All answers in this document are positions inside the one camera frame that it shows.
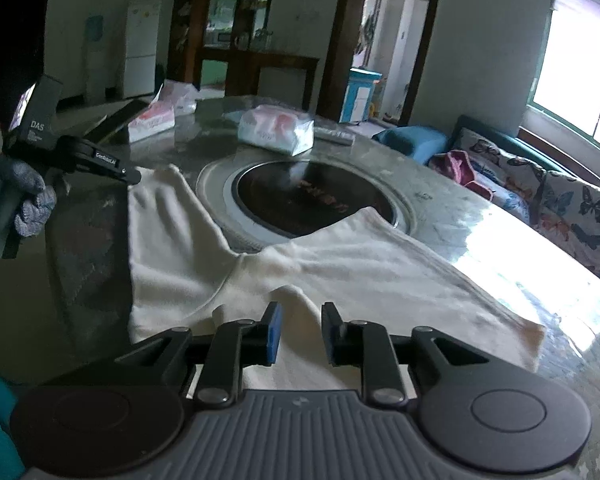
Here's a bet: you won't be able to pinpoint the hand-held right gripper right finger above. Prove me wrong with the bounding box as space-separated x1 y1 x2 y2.
321 302 491 408

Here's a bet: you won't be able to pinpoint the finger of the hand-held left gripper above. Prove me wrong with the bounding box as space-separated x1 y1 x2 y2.
55 135 142 186

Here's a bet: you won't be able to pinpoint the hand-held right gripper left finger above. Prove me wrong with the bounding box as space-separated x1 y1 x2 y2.
115 301 284 408

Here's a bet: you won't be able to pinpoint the cream knit shirt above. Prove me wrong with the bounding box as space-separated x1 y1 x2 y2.
127 164 547 392

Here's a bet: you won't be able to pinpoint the hanging dark clothes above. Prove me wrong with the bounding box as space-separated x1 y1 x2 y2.
357 10 377 56

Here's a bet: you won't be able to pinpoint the person's left hand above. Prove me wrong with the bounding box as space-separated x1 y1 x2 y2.
0 117 57 240

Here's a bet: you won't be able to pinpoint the black flat device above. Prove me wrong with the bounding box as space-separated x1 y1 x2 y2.
85 99 149 146

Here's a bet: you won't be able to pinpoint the white pink tissue pack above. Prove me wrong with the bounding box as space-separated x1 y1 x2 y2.
236 105 315 157
127 101 177 143

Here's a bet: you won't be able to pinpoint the white plastic bag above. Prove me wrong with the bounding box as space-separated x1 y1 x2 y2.
156 80 199 115

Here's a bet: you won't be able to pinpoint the white refrigerator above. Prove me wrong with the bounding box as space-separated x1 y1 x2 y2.
124 0 162 98

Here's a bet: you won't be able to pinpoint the built-in induction cooker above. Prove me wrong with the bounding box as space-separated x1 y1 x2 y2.
196 157 415 253

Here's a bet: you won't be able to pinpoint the dark wooden display cabinet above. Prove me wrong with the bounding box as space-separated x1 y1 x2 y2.
167 0 321 108

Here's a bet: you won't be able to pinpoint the grey remote control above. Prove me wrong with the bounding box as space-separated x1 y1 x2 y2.
314 126 356 147

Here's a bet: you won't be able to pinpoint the pink cloth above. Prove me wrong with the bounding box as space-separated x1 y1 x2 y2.
427 150 496 203

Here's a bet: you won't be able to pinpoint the blue corner sofa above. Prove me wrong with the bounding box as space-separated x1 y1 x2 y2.
372 114 600 277

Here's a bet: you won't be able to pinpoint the butterfly print cushion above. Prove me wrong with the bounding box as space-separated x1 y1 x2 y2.
452 127 548 196
490 187 532 226
537 170 600 273

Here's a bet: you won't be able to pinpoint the blue painted cabinet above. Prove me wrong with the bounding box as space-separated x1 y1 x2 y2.
340 67 383 123

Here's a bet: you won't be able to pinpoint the green framed window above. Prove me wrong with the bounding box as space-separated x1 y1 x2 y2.
527 0 600 161

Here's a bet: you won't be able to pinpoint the dark wooden door frame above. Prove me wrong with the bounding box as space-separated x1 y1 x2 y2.
316 0 447 127

